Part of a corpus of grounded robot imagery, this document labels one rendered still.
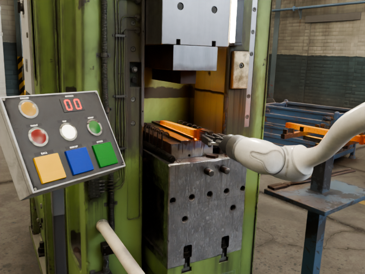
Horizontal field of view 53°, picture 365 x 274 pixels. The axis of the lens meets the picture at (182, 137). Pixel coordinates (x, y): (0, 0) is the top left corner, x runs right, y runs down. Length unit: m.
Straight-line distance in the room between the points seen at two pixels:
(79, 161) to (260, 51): 1.08
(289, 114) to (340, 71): 4.50
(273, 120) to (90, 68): 4.16
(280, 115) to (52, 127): 4.41
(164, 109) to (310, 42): 8.29
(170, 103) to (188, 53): 0.57
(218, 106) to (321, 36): 8.23
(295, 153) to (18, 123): 0.84
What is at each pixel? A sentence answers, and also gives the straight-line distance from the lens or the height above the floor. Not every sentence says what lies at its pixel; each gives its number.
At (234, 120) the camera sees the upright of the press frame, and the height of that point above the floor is 1.03.
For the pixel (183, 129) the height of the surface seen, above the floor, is 1.02.
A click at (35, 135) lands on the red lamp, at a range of 1.10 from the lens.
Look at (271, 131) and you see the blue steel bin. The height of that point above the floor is 0.33.
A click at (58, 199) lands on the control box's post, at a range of 1.28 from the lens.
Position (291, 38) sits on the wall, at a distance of 10.37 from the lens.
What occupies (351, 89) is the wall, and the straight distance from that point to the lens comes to 9.46.
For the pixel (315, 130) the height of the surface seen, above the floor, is 1.03.
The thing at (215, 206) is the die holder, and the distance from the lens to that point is 1.60.
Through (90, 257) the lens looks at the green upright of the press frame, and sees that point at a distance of 1.68.
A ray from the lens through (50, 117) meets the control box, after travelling 1.16.
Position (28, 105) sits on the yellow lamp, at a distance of 1.13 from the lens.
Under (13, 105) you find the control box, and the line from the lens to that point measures 1.12.
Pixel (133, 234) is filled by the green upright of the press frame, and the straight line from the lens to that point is 1.70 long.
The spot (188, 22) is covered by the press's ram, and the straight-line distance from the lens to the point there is 1.46.
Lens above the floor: 1.32
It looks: 12 degrees down
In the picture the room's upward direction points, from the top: 2 degrees clockwise
